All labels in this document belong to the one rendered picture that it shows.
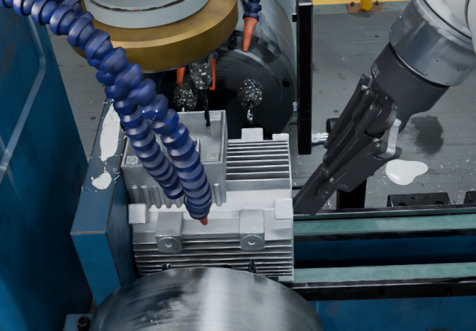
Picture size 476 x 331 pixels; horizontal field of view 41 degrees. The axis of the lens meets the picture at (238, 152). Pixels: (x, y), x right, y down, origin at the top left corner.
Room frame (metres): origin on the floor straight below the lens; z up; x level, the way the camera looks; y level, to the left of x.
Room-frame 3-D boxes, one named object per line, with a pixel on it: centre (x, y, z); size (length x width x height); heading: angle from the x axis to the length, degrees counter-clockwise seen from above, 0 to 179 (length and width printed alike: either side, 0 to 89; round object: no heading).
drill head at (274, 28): (0.93, 0.01, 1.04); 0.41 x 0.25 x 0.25; 176
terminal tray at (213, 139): (0.60, 0.07, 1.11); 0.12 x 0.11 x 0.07; 85
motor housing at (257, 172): (0.60, 0.03, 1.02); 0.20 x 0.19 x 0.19; 85
